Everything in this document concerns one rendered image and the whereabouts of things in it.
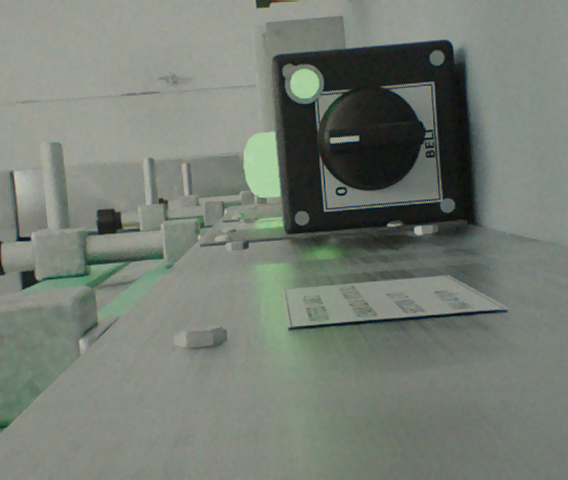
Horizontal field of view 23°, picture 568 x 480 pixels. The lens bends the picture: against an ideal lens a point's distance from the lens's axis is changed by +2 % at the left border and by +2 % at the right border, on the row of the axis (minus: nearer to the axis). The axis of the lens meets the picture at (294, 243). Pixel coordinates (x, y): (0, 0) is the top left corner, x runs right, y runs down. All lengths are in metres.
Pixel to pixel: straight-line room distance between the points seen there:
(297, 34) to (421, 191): 0.79
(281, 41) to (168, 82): 3.58
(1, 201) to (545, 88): 1.82
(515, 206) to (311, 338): 0.29
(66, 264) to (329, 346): 0.53
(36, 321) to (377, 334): 0.08
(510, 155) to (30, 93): 4.53
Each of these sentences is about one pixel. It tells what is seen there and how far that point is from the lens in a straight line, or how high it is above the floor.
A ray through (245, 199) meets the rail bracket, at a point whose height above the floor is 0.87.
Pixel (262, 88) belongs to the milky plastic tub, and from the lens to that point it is 1.37.
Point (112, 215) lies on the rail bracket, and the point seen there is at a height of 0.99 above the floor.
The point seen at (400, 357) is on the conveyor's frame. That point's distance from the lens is 0.20.
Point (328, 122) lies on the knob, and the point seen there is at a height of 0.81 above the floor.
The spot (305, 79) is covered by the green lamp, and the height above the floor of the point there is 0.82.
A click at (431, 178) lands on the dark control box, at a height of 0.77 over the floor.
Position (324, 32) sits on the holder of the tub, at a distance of 1.38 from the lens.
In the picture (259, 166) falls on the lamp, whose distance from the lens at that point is 0.89.
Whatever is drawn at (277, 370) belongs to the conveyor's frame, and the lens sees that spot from 0.19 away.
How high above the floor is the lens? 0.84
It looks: 1 degrees down
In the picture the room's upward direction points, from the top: 95 degrees counter-clockwise
